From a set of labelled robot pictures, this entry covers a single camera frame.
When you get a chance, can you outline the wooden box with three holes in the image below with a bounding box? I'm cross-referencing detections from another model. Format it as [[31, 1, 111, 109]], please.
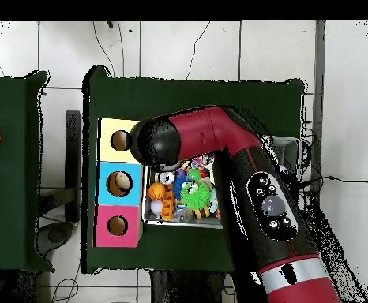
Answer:
[[92, 118, 148, 249]]

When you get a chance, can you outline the silver mesh bin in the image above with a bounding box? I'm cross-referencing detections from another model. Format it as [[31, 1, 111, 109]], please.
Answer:
[[141, 134, 302, 230]]

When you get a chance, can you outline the green spiky toy with eyes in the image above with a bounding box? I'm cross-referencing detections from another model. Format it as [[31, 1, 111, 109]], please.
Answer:
[[180, 180, 211, 211]]

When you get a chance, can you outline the orange toy basketball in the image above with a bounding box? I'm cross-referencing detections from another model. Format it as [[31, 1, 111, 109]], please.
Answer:
[[147, 181, 167, 201]]

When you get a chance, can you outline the orange plastic building block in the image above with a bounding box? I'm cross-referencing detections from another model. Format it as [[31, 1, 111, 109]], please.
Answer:
[[160, 189, 176, 221]]

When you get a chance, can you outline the white ball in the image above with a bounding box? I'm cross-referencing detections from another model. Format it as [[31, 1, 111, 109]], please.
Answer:
[[149, 199, 164, 215]]

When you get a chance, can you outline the dark green table cloth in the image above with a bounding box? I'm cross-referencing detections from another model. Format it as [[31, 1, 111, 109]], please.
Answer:
[[81, 65, 306, 275], [0, 69, 55, 273]]

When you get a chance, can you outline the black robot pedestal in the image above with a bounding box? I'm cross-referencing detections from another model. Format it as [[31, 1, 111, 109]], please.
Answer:
[[150, 268, 226, 303]]

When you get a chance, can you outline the black power cable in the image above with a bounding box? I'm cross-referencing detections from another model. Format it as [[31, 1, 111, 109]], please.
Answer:
[[300, 175, 368, 190]]

